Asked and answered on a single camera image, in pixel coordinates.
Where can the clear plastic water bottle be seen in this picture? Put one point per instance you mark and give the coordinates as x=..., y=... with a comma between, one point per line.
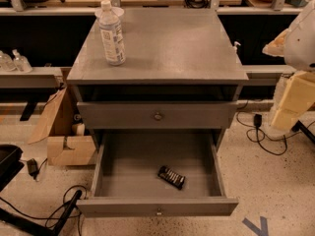
x=111, y=34

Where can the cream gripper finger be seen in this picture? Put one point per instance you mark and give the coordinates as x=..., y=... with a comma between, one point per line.
x=277, y=47
x=294, y=95

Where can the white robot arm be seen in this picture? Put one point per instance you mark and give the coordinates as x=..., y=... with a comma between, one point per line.
x=300, y=48

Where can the black chair base leg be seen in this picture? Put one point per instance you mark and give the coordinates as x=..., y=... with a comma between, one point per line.
x=299, y=126

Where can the open grey middle drawer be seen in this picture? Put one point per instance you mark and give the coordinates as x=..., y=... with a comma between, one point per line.
x=126, y=181

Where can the dark rxbar chocolate bar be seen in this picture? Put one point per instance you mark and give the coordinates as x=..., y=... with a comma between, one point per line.
x=171, y=177

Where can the black power adapter left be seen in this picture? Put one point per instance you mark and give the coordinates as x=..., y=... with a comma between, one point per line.
x=32, y=167

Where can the black power adapter right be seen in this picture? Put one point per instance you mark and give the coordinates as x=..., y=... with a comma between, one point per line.
x=257, y=120

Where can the black power adapter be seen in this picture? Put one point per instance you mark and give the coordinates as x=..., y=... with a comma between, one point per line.
x=257, y=120
x=32, y=167

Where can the small white pump bottle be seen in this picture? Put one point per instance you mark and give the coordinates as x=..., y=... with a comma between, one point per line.
x=236, y=46

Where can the grey wooden drawer cabinet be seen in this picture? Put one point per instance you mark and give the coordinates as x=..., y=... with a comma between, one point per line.
x=172, y=56

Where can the black floor stand leg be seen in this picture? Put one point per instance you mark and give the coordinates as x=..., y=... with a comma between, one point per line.
x=25, y=222

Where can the clear sanitizer pump bottle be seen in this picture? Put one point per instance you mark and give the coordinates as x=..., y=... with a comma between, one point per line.
x=21, y=62

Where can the black bin at left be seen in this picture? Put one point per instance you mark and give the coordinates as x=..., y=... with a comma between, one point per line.
x=10, y=164

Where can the closed grey top drawer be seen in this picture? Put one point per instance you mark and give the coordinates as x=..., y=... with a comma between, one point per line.
x=126, y=115

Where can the brown cardboard box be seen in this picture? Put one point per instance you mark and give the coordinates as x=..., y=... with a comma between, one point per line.
x=54, y=125

